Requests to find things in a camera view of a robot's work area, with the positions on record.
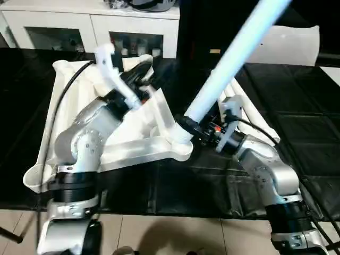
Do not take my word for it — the black padded work mat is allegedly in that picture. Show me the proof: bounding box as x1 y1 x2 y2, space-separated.
0 47 340 221

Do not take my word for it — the white cabinet with glass doors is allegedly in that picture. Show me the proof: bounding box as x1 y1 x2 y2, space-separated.
0 5 180 59

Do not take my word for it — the grey black helmet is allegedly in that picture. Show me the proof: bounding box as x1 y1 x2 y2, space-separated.
130 0 177 13

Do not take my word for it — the black left wrist camera cable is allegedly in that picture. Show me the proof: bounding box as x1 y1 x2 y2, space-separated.
36 60 95 218

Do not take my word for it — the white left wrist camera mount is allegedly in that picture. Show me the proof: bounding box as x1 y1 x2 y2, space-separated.
95 44 141 111

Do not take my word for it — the white flat board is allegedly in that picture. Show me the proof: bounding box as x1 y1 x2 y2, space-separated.
320 66 340 86

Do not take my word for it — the black metal bar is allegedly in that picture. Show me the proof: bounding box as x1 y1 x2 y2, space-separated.
0 227 24 244

